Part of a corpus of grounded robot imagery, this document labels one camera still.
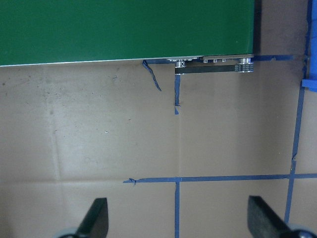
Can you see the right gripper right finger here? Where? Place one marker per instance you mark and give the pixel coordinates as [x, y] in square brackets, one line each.
[262, 221]

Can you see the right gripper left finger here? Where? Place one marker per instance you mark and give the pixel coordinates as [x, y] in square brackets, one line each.
[95, 223]

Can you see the green conveyor belt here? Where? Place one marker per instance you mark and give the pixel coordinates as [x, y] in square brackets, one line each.
[67, 31]

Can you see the right blue plastic bin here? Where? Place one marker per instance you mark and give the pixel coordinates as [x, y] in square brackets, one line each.
[310, 84]

